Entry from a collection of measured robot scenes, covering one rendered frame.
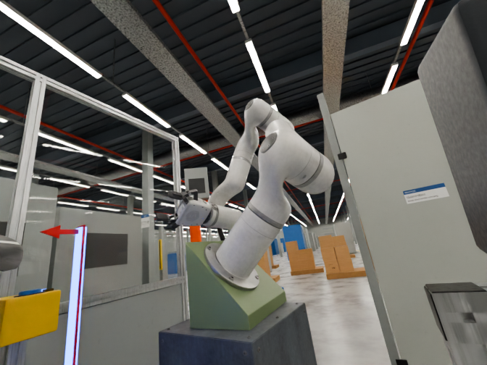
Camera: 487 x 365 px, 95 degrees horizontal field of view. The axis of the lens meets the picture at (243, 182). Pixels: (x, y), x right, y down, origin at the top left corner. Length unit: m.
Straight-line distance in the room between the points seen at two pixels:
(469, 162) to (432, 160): 1.49
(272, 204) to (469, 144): 0.44
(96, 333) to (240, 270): 0.87
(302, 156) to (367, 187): 1.14
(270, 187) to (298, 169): 0.09
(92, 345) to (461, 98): 1.39
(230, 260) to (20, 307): 0.47
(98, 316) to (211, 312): 0.80
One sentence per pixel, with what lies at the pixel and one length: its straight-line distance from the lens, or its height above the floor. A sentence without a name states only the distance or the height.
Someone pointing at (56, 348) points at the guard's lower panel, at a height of 0.84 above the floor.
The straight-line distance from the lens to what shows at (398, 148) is 1.75.
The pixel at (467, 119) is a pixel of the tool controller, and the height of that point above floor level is 1.17.
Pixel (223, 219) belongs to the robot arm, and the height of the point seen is 1.22.
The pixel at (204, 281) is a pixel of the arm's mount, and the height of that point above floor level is 1.04.
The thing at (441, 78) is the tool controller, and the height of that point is 1.21.
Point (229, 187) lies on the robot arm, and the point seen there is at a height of 1.36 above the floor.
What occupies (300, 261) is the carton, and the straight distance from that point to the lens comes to 9.29.
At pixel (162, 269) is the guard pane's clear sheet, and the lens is 1.57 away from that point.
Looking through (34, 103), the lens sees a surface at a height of 1.88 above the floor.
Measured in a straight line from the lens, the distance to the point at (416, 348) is 1.77.
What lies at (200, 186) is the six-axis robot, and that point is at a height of 2.38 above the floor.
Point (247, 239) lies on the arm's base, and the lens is 0.62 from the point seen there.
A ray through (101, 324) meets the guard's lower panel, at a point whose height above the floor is 0.87.
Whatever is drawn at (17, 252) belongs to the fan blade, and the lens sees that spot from 0.45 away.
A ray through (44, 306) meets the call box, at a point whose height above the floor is 1.04.
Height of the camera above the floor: 1.10
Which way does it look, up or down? 17 degrees up
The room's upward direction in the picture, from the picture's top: 8 degrees counter-clockwise
